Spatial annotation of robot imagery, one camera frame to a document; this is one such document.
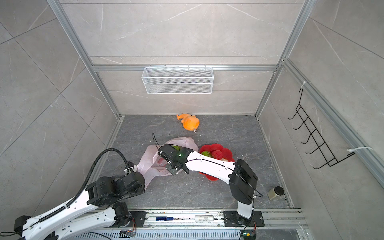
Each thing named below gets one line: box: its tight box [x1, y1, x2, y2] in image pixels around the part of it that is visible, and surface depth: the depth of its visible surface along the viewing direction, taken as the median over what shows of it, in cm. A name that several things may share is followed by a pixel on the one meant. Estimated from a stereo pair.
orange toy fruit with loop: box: [176, 113, 200, 133], surface depth 109 cm
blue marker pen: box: [155, 216, 175, 221], surface depth 75 cm
